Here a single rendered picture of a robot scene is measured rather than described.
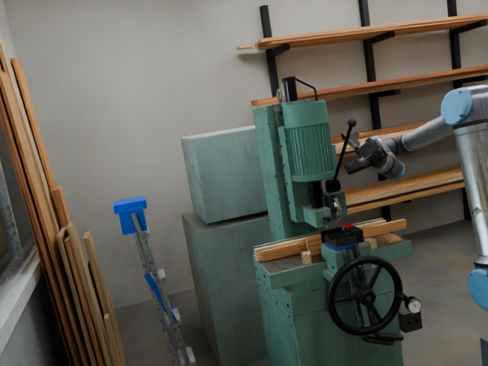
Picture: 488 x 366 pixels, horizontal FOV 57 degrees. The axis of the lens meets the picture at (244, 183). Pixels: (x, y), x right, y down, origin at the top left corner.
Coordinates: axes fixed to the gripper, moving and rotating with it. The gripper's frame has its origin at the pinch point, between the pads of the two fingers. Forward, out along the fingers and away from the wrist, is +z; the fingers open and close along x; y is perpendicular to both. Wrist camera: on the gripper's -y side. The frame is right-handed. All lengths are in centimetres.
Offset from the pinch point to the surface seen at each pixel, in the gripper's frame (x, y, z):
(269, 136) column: -25.6, -24.3, 9.8
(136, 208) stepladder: -32, -95, 31
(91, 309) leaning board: -18, -169, 17
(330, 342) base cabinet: 55, -51, -16
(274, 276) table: 34, -45, 13
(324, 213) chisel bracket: 14.1, -23.8, -4.7
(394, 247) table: 33.8, -12.6, -25.3
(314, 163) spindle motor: 1.9, -11.5, 8.8
